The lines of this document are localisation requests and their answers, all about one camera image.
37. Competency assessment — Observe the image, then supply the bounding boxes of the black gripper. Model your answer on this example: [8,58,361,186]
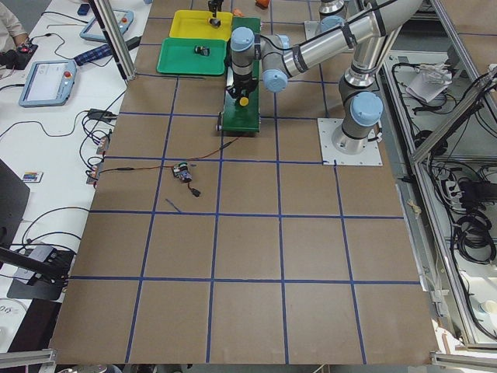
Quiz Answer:
[207,0,224,14]
[227,75,259,99]

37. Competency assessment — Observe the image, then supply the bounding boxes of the green push button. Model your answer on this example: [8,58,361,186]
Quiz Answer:
[194,46,210,57]

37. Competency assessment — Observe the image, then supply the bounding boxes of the plain orange cylinder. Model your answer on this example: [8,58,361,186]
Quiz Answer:
[255,0,269,9]

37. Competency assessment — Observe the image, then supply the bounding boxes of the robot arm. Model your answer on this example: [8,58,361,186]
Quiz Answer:
[207,0,347,20]
[226,0,422,155]

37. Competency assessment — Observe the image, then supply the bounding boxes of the green conveyor belt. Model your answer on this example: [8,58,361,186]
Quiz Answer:
[217,16,261,133]

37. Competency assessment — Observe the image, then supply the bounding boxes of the yellow plastic tray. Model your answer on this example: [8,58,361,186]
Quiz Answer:
[169,10,233,41]

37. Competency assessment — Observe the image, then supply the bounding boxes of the green plastic tray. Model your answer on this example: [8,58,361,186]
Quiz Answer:
[156,37,227,76]

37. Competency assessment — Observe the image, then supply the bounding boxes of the black power adapter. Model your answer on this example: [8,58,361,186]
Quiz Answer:
[126,37,141,51]

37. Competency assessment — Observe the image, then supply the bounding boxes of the green button on circuit board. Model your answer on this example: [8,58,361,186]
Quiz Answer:
[172,162,192,183]

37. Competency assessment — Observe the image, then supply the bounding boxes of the folded blue umbrella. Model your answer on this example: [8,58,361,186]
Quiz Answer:
[74,44,112,66]

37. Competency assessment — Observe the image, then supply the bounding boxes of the teach pendant far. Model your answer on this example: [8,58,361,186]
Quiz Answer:
[79,8,135,43]

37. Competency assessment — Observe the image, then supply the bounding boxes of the teach pendant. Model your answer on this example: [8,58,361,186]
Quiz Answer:
[79,8,135,43]
[19,60,77,107]

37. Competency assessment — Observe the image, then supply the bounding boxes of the teach pendant near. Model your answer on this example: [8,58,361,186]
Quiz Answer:
[19,60,77,107]

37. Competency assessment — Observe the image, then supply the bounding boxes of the red black power cable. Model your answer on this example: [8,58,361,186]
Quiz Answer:
[87,136,241,180]

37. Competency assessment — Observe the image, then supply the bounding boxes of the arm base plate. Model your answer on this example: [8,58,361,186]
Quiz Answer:
[304,20,321,40]
[317,118,383,166]

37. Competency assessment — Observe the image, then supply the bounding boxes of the aluminium frame post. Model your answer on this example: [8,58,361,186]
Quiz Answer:
[89,0,136,82]

